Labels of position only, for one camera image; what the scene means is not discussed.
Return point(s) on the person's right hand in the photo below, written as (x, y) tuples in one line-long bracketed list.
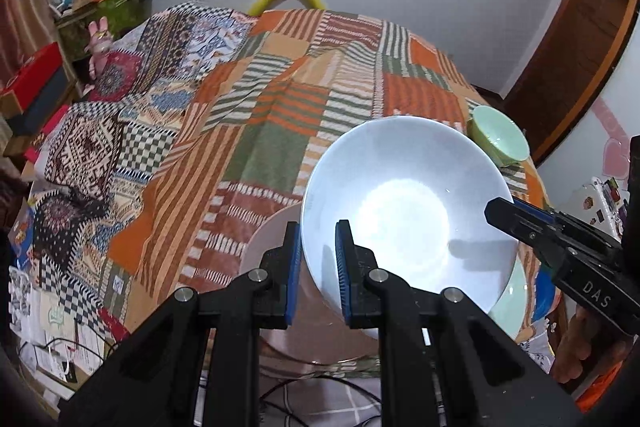
[(585, 347)]

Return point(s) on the blue plastic item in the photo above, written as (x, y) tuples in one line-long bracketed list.
[(543, 297)]

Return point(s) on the red box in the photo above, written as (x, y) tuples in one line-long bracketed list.
[(32, 77)]

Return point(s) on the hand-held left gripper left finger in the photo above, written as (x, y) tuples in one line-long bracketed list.
[(292, 277)]

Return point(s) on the checkered printed blanket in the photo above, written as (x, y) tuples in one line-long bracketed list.
[(140, 72)]

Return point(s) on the white bowl with black dots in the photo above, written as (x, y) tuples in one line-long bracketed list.
[(410, 207)]

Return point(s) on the pink wall sticker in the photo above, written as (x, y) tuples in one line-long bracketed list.
[(612, 142)]

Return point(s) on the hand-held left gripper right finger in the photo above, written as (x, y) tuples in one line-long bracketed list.
[(343, 272)]

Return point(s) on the striped brown curtain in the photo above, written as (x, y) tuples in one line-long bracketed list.
[(25, 7)]

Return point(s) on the white case with stickers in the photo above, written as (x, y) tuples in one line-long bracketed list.
[(597, 204)]

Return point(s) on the pink plate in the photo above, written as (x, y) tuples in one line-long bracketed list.
[(270, 247)]

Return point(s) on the green bowl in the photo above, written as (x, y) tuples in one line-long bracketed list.
[(500, 134)]

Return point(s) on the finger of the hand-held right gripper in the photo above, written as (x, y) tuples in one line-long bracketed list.
[(537, 212), (525, 227)]

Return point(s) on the wooden door frame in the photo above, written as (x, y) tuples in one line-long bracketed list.
[(575, 32)]

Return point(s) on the orange striped patchwork tablecloth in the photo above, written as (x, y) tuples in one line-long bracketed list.
[(300, 107)]

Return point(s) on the pink bunny toy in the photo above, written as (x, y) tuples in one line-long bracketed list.
[(100, 44)]

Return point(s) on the mint green plate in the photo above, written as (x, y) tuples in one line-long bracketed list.
[(512, 302)]

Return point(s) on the dark blue box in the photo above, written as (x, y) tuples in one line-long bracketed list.
[(45, 104)]

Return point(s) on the orange garment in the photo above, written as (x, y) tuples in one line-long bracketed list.
[(602, 389)]

